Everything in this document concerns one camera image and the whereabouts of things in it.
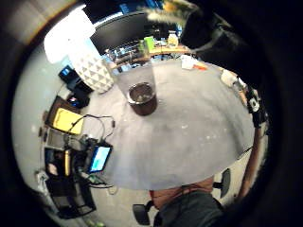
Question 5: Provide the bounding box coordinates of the yellow and white flower stem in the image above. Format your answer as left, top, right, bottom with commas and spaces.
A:
138, 0, 201, 26

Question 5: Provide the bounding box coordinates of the pale yellow bottle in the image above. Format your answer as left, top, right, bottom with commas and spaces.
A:
167, 30, 180, 48

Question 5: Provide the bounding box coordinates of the white paper sheet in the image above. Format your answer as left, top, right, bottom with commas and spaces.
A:
180, 54, 198, 71

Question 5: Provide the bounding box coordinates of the orange flat item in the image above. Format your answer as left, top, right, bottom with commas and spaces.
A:
192, 61, 209, 72

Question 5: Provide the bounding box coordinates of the wooden desk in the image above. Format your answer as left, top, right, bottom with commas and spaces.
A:
109, 44, 194, 71

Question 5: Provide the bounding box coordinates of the green box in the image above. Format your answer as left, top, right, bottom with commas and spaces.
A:
143, 35, 156, 54

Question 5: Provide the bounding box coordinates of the white crumpled cloth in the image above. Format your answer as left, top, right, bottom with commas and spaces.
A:
220, 69, 239, 87

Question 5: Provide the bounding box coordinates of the black computer monitor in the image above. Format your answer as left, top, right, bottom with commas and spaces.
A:
90, 11, 150, 55

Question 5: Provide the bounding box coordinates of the clear glass vase dark base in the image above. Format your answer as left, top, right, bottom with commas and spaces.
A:
116, 61, 159, 116

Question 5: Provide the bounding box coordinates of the white marker cube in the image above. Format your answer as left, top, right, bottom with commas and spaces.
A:
248, 97, 261, 114

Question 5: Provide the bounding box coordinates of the white faceted vase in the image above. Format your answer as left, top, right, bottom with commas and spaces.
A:
66, 39, 116, 95

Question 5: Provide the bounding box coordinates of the black box blue label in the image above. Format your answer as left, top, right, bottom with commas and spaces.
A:
58, 64, 81, 86

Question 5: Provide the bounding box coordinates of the black device red light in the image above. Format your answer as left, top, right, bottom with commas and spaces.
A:
65, 82, 94, 110

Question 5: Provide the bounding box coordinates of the black chair armrest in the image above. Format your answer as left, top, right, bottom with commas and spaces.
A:
213, 167, 232, 199
132, 202, 153, 227

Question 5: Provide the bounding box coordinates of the yellow notepad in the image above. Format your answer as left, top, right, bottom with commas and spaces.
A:
51, 107, 85, 135

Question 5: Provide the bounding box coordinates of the brown tray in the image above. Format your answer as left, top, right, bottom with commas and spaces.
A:
45, 95, 82, 131

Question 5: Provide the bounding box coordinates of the small screen device blue display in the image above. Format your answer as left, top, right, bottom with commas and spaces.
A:
88, 144, 114, 174

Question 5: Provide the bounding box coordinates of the black cable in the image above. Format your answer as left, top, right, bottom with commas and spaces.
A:
70, 113, 116, 141

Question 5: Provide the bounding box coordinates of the yellow handled tool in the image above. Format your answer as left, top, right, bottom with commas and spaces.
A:
63, 148, 72, 177

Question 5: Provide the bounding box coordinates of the black wire basket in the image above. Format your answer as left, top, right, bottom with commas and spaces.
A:
45, 176, 98, 220

